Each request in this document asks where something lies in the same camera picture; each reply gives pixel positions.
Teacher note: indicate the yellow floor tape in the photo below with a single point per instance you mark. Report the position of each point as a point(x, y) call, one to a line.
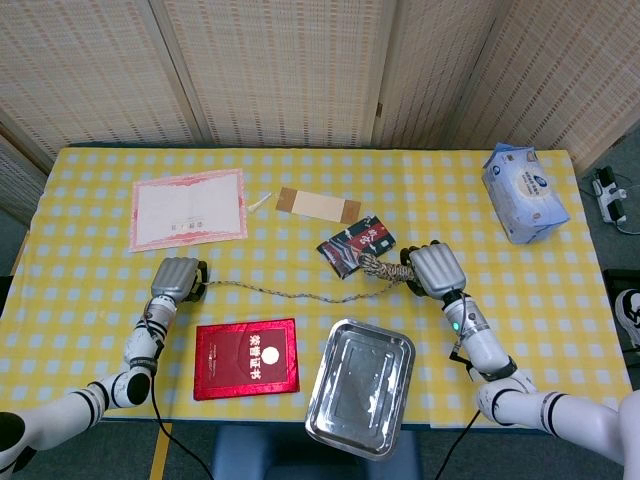
point(161, 450)

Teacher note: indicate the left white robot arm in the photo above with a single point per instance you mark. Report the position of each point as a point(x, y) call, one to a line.
point(140, 350)

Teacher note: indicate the black floor mat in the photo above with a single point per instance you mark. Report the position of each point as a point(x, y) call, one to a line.
point(622, 277)

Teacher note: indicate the pink bordered certificate paper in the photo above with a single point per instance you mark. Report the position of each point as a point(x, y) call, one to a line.
point(187, 207)

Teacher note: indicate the blue stool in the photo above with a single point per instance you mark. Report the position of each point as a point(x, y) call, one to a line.
point(280, 455)

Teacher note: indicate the small white stick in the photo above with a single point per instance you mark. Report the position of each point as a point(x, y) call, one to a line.
point(259, 202)

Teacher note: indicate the blue tissue pack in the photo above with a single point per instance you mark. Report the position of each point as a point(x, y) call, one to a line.
point(525, 195)

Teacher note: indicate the dark patterned flat box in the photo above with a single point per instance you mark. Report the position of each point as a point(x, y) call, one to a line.
point(345, 245)

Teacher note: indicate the stainless steel tray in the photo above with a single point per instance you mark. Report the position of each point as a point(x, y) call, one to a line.
point(360, 390)

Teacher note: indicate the yellow checkered tablecloth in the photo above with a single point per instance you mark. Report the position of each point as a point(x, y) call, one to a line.
point(100, 280)

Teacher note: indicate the brass screen hinge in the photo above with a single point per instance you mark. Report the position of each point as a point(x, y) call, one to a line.
point(379, 110)

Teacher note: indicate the white power strip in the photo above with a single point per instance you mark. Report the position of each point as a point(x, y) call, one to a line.
point(610, 197)

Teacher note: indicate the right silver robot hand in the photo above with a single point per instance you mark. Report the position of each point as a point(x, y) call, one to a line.
point(437, 272)

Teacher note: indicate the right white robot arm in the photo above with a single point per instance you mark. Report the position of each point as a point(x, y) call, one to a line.
point(482, 345)

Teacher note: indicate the woven beige folding screen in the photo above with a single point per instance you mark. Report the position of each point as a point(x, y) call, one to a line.
point(280, 65)

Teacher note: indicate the red certificate folder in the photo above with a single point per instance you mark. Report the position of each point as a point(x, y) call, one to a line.
point(245, 360)

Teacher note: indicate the black and white sneaker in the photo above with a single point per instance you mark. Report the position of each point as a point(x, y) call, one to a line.
point(630, 315)

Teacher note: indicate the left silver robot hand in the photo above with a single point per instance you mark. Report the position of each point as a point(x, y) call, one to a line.
point(175, 277)

